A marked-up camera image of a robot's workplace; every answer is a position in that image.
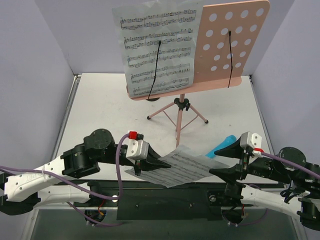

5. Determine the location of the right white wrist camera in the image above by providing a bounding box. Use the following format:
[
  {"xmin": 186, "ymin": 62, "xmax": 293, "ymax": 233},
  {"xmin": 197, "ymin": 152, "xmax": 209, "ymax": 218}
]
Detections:
[{"xmin": 239, "ymin": 131, "xmax": 264, "ymax": 158}]

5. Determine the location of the pink music stand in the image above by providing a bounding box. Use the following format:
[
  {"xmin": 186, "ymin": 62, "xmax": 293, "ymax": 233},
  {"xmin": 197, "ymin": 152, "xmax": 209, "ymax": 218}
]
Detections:
[{"xmin": 132, "ymin": 0, "xmax": 270, "ymax": 136}]

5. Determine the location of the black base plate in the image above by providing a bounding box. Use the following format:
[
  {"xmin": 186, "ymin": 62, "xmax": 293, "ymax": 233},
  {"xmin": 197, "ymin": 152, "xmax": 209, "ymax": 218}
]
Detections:
[{"xmin": 75, "ymin": 181, "xmax": 246, "ymax": 221}]

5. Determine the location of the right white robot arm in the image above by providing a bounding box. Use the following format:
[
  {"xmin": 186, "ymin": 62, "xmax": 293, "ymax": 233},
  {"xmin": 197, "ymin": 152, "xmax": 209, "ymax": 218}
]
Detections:
[{"xmin": 209, "ymin": 140, "xmax": 320, "ymax": 231}]

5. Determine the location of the aluminium rail frame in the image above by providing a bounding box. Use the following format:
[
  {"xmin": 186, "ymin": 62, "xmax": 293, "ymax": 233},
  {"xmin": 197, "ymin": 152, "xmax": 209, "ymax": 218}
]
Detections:
[{"xmin": 21, "ymin": 73, "xmax": 310, "ymax": 240}]

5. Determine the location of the sheet music page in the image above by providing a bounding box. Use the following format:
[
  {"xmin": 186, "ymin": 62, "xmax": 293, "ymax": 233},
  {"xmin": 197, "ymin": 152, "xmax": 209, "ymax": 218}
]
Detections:
[
  {"xmin": 123, "ymin": 145, "xmax": 230, "ymax": 188},
  {"xmin": 112, "ymin": 0, "xmax": 204, "ymax": 99}
]

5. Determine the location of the blue plastic tube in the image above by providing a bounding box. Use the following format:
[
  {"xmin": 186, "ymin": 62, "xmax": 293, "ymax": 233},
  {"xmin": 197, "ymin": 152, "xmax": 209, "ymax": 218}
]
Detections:
[{"xmin": 205, "ymin": 135, "xmax": 237, "ymax": 159}]

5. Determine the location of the black microphone stand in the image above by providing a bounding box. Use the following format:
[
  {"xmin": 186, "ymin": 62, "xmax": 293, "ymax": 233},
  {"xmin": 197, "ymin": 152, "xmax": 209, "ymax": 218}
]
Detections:
[{"xmin": 146, "ymin": 97, "xmax": 160, "ymax": 102}]

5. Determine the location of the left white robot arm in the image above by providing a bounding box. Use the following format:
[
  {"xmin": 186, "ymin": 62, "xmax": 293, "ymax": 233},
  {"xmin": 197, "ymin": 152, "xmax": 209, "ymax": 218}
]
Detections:
[{"xmin": 0, "ymin": 128, "xmax": 171, "ymax": 216}]

